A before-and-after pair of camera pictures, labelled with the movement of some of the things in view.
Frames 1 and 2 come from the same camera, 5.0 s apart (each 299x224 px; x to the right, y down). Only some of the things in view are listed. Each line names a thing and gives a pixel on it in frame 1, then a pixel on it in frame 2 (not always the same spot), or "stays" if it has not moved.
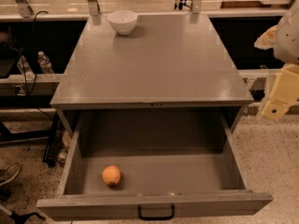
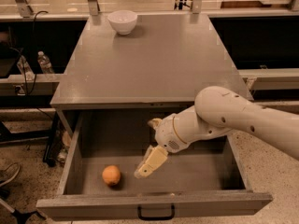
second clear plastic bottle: [21, 65] stays
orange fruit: [111, 175] stays
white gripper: [289, 37] -> [165, 133]
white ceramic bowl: [122, 21] stays
